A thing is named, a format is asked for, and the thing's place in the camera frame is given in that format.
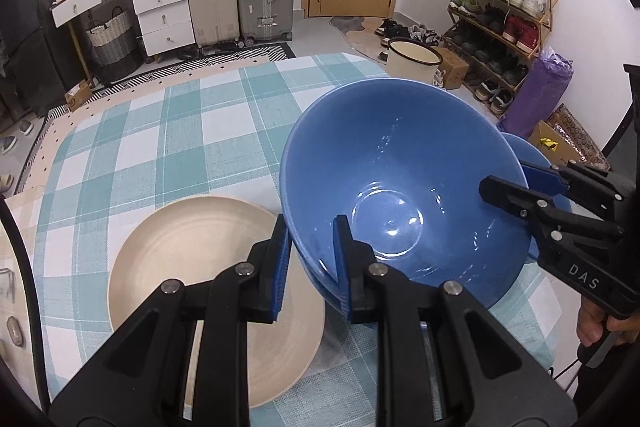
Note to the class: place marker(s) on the beige door mat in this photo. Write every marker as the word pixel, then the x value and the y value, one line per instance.
pixel 357 37

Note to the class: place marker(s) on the cream enamel pot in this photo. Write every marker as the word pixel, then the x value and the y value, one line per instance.
pixel 412 64

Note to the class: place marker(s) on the blue bowl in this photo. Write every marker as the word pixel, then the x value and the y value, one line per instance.
pixel 400 157
pixel 530 149
pixel 320 287

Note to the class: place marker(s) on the black refrigerator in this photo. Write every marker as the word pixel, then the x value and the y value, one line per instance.
pixel 30 57

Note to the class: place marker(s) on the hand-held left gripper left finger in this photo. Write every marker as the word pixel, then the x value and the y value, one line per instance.
pixel 280 277

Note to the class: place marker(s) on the teal white checked tablecloth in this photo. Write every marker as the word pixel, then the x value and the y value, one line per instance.
pixel 175 147

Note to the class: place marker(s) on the small cardboard box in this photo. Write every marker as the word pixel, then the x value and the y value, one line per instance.
pixel 79 96

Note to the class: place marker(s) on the person's right hand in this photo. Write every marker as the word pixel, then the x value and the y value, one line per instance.
pixel 590 324

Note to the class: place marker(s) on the grey slipper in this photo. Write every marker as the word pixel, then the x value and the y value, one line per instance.
pixel 7 143
pixel 24 127

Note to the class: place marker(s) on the woven laundry basket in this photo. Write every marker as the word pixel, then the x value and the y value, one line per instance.
pixel 112 42

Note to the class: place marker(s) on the black white striped rug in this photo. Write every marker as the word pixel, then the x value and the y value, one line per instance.
pixel 165 69

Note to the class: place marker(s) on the cardboard box with yellow tape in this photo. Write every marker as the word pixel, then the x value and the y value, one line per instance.
pixel 547 142

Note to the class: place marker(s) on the brown patterned bag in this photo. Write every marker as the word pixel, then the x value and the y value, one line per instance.
pixel 580 134

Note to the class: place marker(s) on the large cream plate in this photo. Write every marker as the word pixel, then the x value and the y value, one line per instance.
pixel 165 247

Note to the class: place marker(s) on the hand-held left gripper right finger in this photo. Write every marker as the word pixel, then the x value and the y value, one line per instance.
pixel 342 277

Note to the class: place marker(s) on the purple rolled mat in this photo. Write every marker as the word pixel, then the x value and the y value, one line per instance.
pixel 537 92

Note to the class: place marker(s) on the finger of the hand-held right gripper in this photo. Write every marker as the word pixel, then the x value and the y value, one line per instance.
pixel 505 194
pixel 542 179

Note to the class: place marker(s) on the wooden shoe rack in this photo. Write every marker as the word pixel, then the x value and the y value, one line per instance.
pixel 547 14

